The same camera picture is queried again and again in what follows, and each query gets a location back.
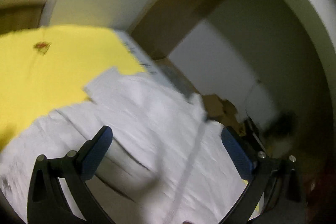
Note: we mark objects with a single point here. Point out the brown cardboard box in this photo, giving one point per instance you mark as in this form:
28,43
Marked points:
222,111

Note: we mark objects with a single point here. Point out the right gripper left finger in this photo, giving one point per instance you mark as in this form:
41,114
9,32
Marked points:
46,201

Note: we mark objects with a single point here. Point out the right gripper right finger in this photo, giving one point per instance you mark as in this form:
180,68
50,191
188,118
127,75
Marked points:
266,177

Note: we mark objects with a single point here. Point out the yellow table mat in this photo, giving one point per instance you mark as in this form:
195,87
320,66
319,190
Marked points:
46,68

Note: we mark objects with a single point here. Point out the white puffer jacket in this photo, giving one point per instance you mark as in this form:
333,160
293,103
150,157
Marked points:
166,163

